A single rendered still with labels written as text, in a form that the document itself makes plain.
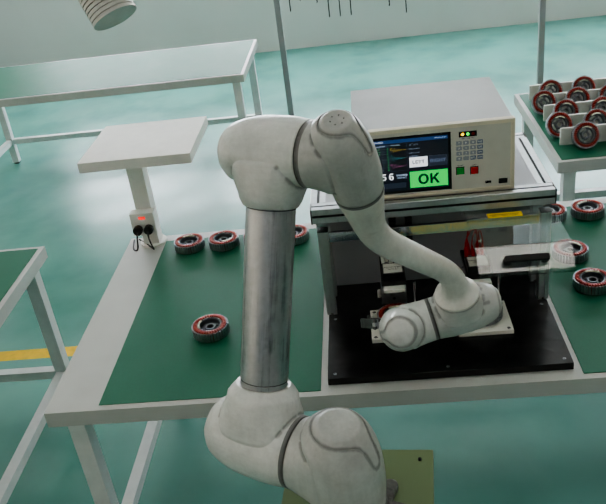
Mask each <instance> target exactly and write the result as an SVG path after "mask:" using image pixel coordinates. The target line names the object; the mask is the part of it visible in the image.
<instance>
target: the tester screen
mask: <svg viewBox="0 0 606 504"><path fill-rule="evenodd" d="M374 144H375V147H376V150H377V153H378V156H379V159H380V163H381V166H382V174H387V173H395V181H387V182H383V183H384V184H390V183H401V182H406V187H404V188H393V189H384V192H394V191H405V190H416V189H427V188H439V187H449V164H448V135H439V136H429V137H419V138H408V139H398V140H387V141H377V142H374ZM443 154H447V164H445V165H434V166H423V167H412V168H410V166H409V158H410V157H421V156H432V155H443ZM445 168H448V185H441V186H430V187H419V188H410V173H409V172H413V171H424V170H434V169H445Z"/></svg>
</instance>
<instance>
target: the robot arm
mask: <svg viewBox="0 0 606 504"><path fill-rule="evenodd" d="M217 155H218V161H219V164H220V167H221V168H222V170H223V171H224V173H225V174H226V175H227V176H228V177H229V178H231V179H233V181H234V183H235V186H236V189H237V191H238V196H239V199H240V200H241V202H242V204H243V205H244V206H246V216H245V245H244V274H243V279H244V281H243V311H242V341H241V371H240V377H238V378H237V379H236V380H235V381H234V382H233V383H232V385H231V386H230V387H229V388H228V391H227V395H226V396H224V397H223V398H221V399H220V400H219V401H218V402H217V403H216V404H215V405H214V406H213V407H212V409H211V410H210V412H209V415H208V417H207V419H206V423H205V428H204V435H205V440H206V444H207V447H208V449H209V451H210V452H211V453H212V454H213V455H214V456H215V457H216V458H217V459H218V460H219V461H220V462H221V463H222V464H224V465H225V466H226V467H228V468H230V469H231V470H233V471H235V472H237V473H239V474H242V475H244V476H247V477H249V478H252V479H254V480H257V481H260V482H263V483H266V484H270V485H274V486H278V487H283V488H286V489H289V490H291V491H293V492H294V493H296V494H297V495H299V496H300V497H302V498H303V499H305V500H306V501H308V502H309V503H310V504H405V503H401V502H397V501H394V499H395V496H396V494H397V492H398V483H397V481H396V480H394V479H386V472H385V464H384V459H383V454H382V450H381V446H380V443H379V441H378V438H377V436H376V434H375V432H374V430H373V429H372V427H371V426H370V424H369V423H368V422H367V421H366V420H365V419H364V418H363V417H362V416H361V415H360V414H359V413H357V412H355V411H353V410H351V409H348V408H343V407H330V408H326V409H323V410H320V411H318V412H316V413H314V414H313V415H311V416H307V415H304V411H303V407H302V404H301V401H300V398H299V392H298V390H297V388H296V387H295V385H294V384H293V383H292V382H291V381H290V380H289V379H288V369H289V348H290V327H291V306H292V285H293V264H294V244H295V223H296V208H298V207H299V206H300V204H301V203H302V201H303V199H304V195H305V193H306V191H307V188H309V189H314V190H318V191H321V192H324V193H327V194H332V195H333V197H334V199H335V201H336V203H337V205H338V206H339V208H340V209H341V211H342V212H343V214H344V215H345V217H346V218H347V220H348V222H349V223H350V225H351V227H352V228H353V230H354V232H355V233H356V235H357V236H358V238H359V239H360V240H361V241H362V243H363V244H364V245H365V246H366V247H368V248H369V249H370V250H371V251H373V252H374V253H376V254H377V255H379V256H381V257H383V258H385V259H387V260H390V261H392V262H394V263H397V264H399V265H402V266H404V267H407V268H409V269H412V270H414V271H416V272H419V273H421V274H424V275H426V276H429V277H431V278H433V279H435V280H437V281H439V282H440V283H439V284H438V285H437V287H436V289H435V292H434V294H433V296H432V297H429V298H427V299H423V300H420V301H416V302H411V303H407V304H402V305H399V306H398V307H394V308H391V309H389V310H388V311H386V312H385V313H384V315H383V316H382V318H374V315H367V319H365V318H361V319H360V321H361V328H369V329H374V330H376V329H379V333H380V337H381V339H382V341H383V342H384V343H385V344H386V345H387V346H388V347H389V348H391V349H393V350H395V351H400V352H405V351H409V350H412V349H416V348H418V347H420V346H422V345H425V344H427V343H430V342H433V341H436V340H439V339H443V338H448V337H454V336H458V335H462V334H465V333H469V332H472V331H474V330H477V329H480V328H482V327H484V326H486V325H488V324H490V323H491V322H493V321H494V320H495V319H496V318H497V317H498V316H499V314H500V312H501V310H502V300H501V296H500V293H499V291H498V289H497V288H496V287H494V286H493V285H492V284H489V283H485V282H474V281H473V280H472V279H470V278H468V277H466V276H465V275H464V273H463V271H462V270H461V269H460V268H459V267H458V266H457V265H456V264H455V263H454V262H452V261H451V260H449V259H448V258H446V257H444V256H442V255H440V254H438V253H436V252H434V251H432V250H430V249H428V248H426V247H424V246H422V245H420V244H418V243H416V242H414V241H412V240H410V239H409V238H407V237H405V236H403V235H401V234H399V233H397V232H396V231H394V230H393V229H391V228H390V227H389V226H388V224H387V223H386V220H385V208H384V183H383V174H382V166H381V163H380V159H379V156H378V153H377V150H376V147H375V144H374V142H373V140H372V138H371V136H370V134H369V132H368V131H367V129H366V128H365V126H364V125H363V123H362V122H361V121H360V120H359V119H358V118H357V117H356V116H355V115H354V114H353V113H351V112H350V111H347V110H343V109H334V110H330V111H327V112H325V113H323V114H321V115H320V116H318V117H317V118H316V119H308V118H304V117H300V116H290V115H259V116H253V117H248V118H245V119H241V120H239V121H236V122H234V123H232V124H231V125H229V126H228V127H227V128H226V129H225V130H224V131H223V132H222V134H221V136H220V138H219V142H218V146H217Z"/></svg>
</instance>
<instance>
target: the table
mask: <svg viewBox="0 0 606 504"><path fill-rule="evenodd" d="M593 81H594V82H593ZM581 82H583V84H581V85H580V86H579V85H578V84H579V83H581ZM585 83H587V84H588V85H589V88H588V87H587V85H586V84H585ZM547 86H550V87H549V88H548V89H547V90H545V88H546V87H547ZM552 86H553V87H554V88H555V89H556V91H554V89H553V88H552ZM582 86H585V89H584V87H582ZM589 89H596V83H595V80H594V79H593V78H592V77H590V76H586V75H582V76H579V77H578V78H576V79H575V80H574V81H573V83H572V85H571V89H570V90H569V91H568V92H567V93H566V95H565V98H564V99H561V100H560V101H558V102H557V99H556V96H555V95H554V94H553V93H559V92H563V87H562V85H561V84H560V82H559V81H557V80H553V79H549V80H546V81H544V82H543V83H542V84H541V85H540V86H539V89H538V92H537V93H536V94H535V95H534V96H533V97H532V100H531V101H529V93H522V94H514V104H515V106H516V107H517V109H518V111H519V112H520V114H521V116H522V132H524V134H525V136H526V138H527V139H528V141H529V143H530V144H531V146H532V148H533V140H534V136H535V138H536V140H537V141H538V143H539V145H540V146H541V148H542V149H543V151H544V153H545V154H546V156H547V157H548V159H549V161H550V162H551V164H552V165H553V167H554V169H555V170H556V172H557V174H559V173H561V177H560V191H557V201H559V202H561V201H573V200H574V199H586V198H598V197H606V187H600V188H588V189H577V190H575V182H576V172H582V171H593V170H604V169H606V141H601V142H598V140H599V138H600V132H599V131H600V129H599V127H598V126H596V123H595V120H598V124H605V123H606V106H605V105H604V104H606V93H605V92H606V81H605V85H604V86H603V87H601V88H600V89H599V91H598V95H597V98H595V99H594V100H593V101H592V102H591V103H590V105H589V106H590V107H589V111H588V112H587V113H586V114H585V115H584V117H583V120H582V121H583V122H580V123H578V124H577V125H576V126H574V128H573V130H572V132H571V136H572V137H571V138H573V139H571V140H572V142H573V144H569V145H559V141H560V131H558V129H560V128H562V127H573V123H572V122H573V121H572V120H573V119H571V118H572V117H570V115H569V114H577V113H579V107H578V105H577V103H576V102H579V101H589V100H591V99H590V98H591V97H590V93H589V91H588V90H589ZM549 90H552V93H551V91H550V92H549ZM587 91H588V92H587ZM576 93H577V95H575V96H574V97H572V95H573V94H576ZM580 94H581V95H582V97H583V100H582V99H581V96H580ZM604 95H605V96H604ZM540 97H543V99H541V100H540V101H539V100H538V99H539V98H540ZM576 97H578V98H579V101H577V100H576ZM545 98H548V99H549V102H548V101H547V99H545ZM572 99H573V101H572ZM542 101H545V104H542ZM538 103H539V104H540V106H541V107H539V105H538ZM575 103H576V104H575ZM599 103H601V104H602V105H600V106H599V107H596V106H597V105H598V104H599ZM547 104H555V106H554V107H553V111H552V112H553V113H552V114H551V115H550V116H549V117H548V118H547V120H546V121H543V107H544V105H547ZM563 106H567V107H566V108H563V109H561V107H563ZM569 107H570V108H571V110H572V113H570V109H569ZM601 107H603V108H604V109H603V110H602V109H601ZM564 110H567V111H568V113H566V112H564ZM593 116H596V117H595V118H593V119H592V120H590V118H591V117H593ZM598 116H599V117H601V119H602V122H601V120H600V118H598ZM557 118H559V120H558V121H556V122H554V120H555V119H557ZM562 119H563V120H564V122H565V125H564V124H563V122H562ZM558 122H559V123H561V126H560V127H558V126H557V123H558ZM553 124H554V126H555V128H556V130H555V129H554V128H553ZM584 128H586V130H585V131H583V132H580V130H582V129H584ZM598 129H599V130H598ZM588 130H590V131H591V133H592V136H590V133H589V132H588ZM584 133H587V137H584ZM579 134H580V136H581V138H582V140H580V138H579ZM588 138H590V140H589V141H587V142H584V140H587V139H588Z"/></svg>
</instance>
